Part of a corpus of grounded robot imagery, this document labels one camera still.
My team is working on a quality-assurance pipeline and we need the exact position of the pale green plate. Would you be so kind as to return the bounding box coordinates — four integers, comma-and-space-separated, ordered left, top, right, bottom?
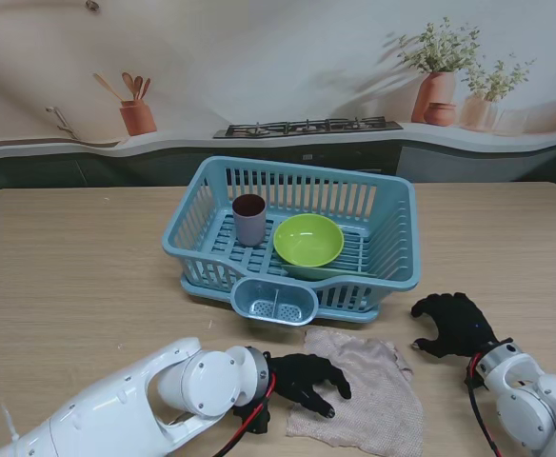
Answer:
283, 260, 380, 281

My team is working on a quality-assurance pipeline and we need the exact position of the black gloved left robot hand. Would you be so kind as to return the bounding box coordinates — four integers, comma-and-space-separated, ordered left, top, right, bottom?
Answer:
267, 352, 353, 419

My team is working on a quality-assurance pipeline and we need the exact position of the red black left arm cable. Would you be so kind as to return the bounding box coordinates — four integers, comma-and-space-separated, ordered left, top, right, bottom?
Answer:
210, 373, 277, 457

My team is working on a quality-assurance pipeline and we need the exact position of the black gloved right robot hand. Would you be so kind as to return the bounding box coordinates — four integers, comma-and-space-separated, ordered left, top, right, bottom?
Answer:
409, 292, 503, 359

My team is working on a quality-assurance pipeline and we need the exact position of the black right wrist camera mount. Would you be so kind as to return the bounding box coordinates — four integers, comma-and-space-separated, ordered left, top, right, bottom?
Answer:
463, 364, 488, 391

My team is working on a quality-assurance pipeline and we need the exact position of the red black arm cable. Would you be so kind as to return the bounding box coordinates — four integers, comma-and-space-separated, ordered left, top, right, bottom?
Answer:
210, 373, 277, 457
466, 354, 507, 457

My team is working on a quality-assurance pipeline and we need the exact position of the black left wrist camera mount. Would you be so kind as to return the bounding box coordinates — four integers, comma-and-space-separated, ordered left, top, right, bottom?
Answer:
232, 402, 272, 435

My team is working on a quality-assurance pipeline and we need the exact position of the blue plastic dish rack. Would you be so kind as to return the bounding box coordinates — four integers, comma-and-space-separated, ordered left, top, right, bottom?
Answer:
161, 155, 425, 315

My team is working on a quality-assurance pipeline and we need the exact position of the pinkish beige cleaning cloth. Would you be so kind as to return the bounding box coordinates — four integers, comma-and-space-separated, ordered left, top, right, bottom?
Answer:
285, 327, 426, 457

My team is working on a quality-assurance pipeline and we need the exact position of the lime green bowl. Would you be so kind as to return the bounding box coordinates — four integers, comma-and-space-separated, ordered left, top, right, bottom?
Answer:
272, 213, 346, 268

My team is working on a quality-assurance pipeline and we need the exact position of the blue cutlery holder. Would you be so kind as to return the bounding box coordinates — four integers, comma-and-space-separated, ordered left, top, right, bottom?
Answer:
231, 277, 318, 328

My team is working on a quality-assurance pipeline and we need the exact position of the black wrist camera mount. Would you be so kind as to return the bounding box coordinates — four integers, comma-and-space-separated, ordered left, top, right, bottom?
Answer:
463, 364, 488, 391
232, 402, 272, 435

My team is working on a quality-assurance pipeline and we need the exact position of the purple cup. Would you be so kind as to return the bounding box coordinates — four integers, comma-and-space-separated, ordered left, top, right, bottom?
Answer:
231, 193, 267, 248

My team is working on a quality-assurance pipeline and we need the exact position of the red black right arm cable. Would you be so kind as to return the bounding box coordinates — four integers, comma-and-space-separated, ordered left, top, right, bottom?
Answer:
466, 354, 507, 457

